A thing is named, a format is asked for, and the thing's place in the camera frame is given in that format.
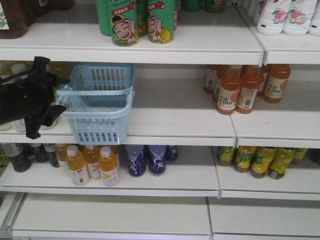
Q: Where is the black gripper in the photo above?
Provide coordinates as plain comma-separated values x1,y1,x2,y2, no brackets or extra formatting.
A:
0,56,71,140

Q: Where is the light blue plastic basket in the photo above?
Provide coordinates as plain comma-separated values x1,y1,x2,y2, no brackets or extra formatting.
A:
56,62,135,145

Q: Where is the pale green drink bottle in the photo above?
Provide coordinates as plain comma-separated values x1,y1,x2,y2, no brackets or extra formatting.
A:
0,122,12,132
10,63,28,75

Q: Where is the dark tea bottle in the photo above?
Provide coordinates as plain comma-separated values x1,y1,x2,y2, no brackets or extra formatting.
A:
0,142,31,173
43,143,60,168
28,143,48,163

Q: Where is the orange juice bottle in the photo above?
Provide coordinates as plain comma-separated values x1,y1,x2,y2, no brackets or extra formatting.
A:
98,146,119,187
83,145,101,179
55,143,71,177
66,145,89,186

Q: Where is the brown tea bottle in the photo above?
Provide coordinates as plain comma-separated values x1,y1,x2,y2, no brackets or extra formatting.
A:
0,0,28,39

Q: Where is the green cartoon tea bottle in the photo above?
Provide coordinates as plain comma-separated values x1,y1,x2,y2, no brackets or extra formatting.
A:
147,0,175,44
107,0,139,47

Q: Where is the blue drink bottle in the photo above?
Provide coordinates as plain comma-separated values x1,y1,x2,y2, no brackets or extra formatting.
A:
165,145,179,161
148,145,166,176
125,144,146,177

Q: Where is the orange C100 drink bottle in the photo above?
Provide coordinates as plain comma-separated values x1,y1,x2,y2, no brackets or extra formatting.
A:
217,65,242,115
262,64,291,104
235,65,261,114

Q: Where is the white metal shelving unit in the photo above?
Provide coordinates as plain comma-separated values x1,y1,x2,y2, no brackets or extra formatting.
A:
0,0,320,240

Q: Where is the yellow lemon tea bottle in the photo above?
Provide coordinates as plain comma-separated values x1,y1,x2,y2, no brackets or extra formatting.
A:
250,146,277,179
218,146,236,166
268,147,296,180
234,146,257,173
291,148,309,165

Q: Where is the white peach drink bottle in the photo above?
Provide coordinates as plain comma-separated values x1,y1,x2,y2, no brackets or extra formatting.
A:
282,0,317,36
256,0,291,36

